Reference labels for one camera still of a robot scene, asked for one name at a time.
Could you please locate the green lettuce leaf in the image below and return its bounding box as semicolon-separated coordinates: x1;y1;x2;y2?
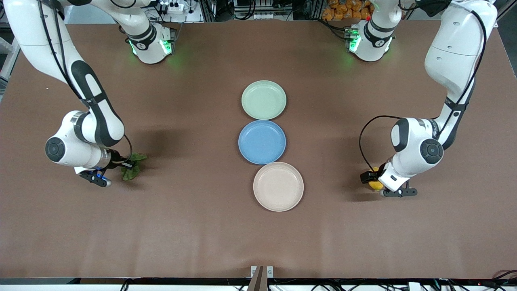
121;152;148;181

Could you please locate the yellow lemon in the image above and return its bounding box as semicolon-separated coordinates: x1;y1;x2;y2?
368;167;385;191

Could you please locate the beige plate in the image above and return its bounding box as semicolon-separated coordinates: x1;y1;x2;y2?
253;162;304;212

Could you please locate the blue plate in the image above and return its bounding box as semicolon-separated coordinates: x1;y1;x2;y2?
238;120;287;165

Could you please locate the light green plate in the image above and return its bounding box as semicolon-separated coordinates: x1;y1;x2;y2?
241;80;287;120

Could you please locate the white power strip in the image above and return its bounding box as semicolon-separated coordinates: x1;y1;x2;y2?
159;1;185;13

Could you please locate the bag of orange fruits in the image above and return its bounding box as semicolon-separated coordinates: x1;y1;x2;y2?
322;0;373;21

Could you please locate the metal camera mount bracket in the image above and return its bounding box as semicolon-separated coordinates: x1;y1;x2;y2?
247;266;274;291

